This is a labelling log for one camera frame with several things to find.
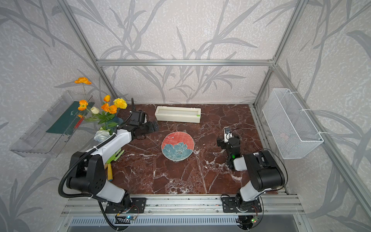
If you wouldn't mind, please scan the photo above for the red plate with teal flower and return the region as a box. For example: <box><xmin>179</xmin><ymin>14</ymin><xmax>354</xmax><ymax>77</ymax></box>
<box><xmin>161</xmin><ymin>131</ymin><xmax>195</xmax><ymax>162</ymax></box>

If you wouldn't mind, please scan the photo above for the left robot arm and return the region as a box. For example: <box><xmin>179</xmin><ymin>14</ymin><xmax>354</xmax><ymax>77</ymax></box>
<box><xmin>58</xmin><ymin>110</ymin><xmax>158</xmax><ymax>208</ymax></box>

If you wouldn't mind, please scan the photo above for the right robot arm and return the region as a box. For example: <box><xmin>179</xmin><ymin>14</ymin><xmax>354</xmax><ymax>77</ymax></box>
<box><xmin>217</xmin><ymin>127</ymin><xmax>288</xmax><ymax>203</ymax></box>

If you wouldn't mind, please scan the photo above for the blue glass vase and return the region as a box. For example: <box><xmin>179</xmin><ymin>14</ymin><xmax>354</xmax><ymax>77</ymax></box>
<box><xmin>107</xmin><ymin>117</ymin><xmax>124</xmax><ymax>134</ymax></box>

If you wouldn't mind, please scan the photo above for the artificial flower bouquet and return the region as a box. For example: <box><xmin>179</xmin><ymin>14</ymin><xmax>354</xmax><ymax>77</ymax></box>
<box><xmin>78</xmin><ymin>95</ymin><xmax>128</xmax><ymax>142</ymax></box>

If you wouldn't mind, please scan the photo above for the green yellow spatula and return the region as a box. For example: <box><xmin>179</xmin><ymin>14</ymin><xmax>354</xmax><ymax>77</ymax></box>
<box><xmin>104</xmin><ymin>155</ymin><xmax>116</xmax><ymax>181</ymax></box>

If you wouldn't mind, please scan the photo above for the red pen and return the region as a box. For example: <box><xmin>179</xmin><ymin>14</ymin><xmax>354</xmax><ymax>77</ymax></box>
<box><xmin>74</xmin><ymin>115</ymin><xmax>85</xmax><ymax>129</ymax></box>

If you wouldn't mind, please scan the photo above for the green book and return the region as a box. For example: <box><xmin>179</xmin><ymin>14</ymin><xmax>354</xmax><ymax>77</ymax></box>
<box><xmin>46</xmin><ymin>101</ymin><xmax>88</xmax><ymax>135</ymax></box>

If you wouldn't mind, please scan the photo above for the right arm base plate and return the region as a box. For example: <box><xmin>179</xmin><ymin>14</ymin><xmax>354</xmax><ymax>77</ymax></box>
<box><xmin>220</xmin><ymin>195</ymin><xmax>262</xmax><ymax>214</ymax></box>

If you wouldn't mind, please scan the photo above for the white wire mesh basket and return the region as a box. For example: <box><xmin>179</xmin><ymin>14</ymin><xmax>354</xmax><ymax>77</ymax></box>
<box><xmin>262</xmin><ymin>89</ymin><xmax>324</xmax><ymax>160</ymax></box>

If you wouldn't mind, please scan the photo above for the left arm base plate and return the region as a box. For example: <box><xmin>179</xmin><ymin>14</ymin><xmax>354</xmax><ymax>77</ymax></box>
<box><xmin>105</xmin><ymin>197</ymin><xmax>147</xmax><ymax>214</ymax></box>

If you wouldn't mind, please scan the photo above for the clear acrylic wall shelf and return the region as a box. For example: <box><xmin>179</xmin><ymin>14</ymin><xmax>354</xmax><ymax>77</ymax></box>
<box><xmin>10</xmin><ymin>91</ymin><xmax>95</xmax><ymax>158</ymax></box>

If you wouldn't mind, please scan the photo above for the aluminium frame rail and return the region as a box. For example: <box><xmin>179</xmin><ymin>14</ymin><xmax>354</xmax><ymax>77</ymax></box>
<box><xmin>61</xmin><ymin>193</ymin><xmax>305</xmax><ymax>217</ymax></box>

